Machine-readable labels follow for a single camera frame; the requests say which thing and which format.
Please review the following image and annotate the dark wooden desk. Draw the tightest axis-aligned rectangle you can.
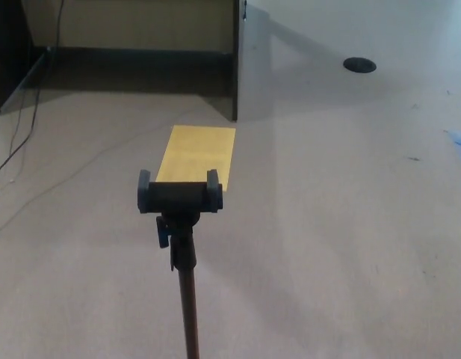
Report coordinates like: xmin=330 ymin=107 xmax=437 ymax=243
xmin=0 ymin=0 xmax=278 ymax=123

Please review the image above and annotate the round black floor cover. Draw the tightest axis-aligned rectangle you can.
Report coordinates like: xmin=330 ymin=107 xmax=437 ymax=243
xmin=342 ymin=56 xmax=378 ymax=73

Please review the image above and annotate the black power cable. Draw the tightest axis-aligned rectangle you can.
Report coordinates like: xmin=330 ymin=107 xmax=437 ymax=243
xmin=0 ymin=0 xmax=64 ymax=181

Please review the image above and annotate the yellow paper sheet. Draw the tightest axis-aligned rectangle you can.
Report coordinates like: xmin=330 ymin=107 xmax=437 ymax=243
xmin=156 ymin=125 xmax=237 ymax=193

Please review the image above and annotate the black tripod with phone holder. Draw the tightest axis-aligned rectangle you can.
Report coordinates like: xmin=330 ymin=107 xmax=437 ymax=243
xmin=137 ymin=168 xmax=224 ymax=359

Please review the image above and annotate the thin dark cable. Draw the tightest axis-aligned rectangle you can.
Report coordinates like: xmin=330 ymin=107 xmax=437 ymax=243
xmin=7 ymin=86 xmax=28 ymax=155

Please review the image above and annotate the thin grey floor cable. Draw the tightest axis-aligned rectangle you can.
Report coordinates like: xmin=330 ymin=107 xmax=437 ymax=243
xmin=0 ymin=126 xmax=173 ymax=238

